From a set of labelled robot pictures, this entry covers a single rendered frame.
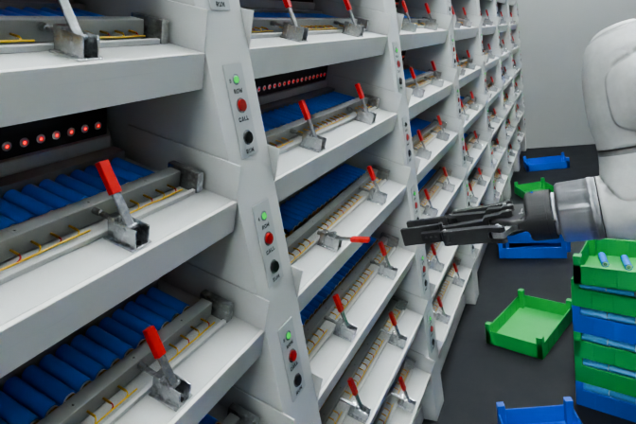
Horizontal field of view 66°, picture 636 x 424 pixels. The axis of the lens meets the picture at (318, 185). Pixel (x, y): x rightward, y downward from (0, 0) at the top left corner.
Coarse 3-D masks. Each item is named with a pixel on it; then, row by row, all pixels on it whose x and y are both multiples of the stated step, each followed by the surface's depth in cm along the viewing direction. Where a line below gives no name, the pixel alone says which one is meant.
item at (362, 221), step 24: (384, 168) 128; (408, 168) 126; (360, 192) 118; (384, 192) 121; (336, 216) 105; (360, 216) 107; (384, 216) 116; (312, 240) 93; (312, 264) 86; (336, 264) 91; (312, 288) 82
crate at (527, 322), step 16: (512, 304) 192; (528, 304) 195; (544, 304) 191; (560, 304) 186; (496, 320) 182; (512, 320) 189; (528, 320) 187; (544, 320) 186; (560, 320) 175; (496, 336) 175; (512, 336) 179; (528, 336) 178; (544, 336) 176; (528, 352) 167; (544, 352) 165
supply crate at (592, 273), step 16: (592, 240) 142; (608, 240) 141; (624, 240) 138; (576, 256) 128; (592, 256) 143; (608, 256) 141; (576, 272) 130; (592, 272) 127; (608, 272) 125; (624, 272) 122; (608, 288) 126; (624, 288) 123
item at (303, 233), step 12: (360, 180) 119; (348, 192) 111; (336, 204) 104; (348, 204) 108; (312, 216) 98; (324, 216) 98; (300, 228) 92; (312, 228) 94; (288, 240) 87; (300, 240) 90; (288, 252) 86; (300, 252) 87
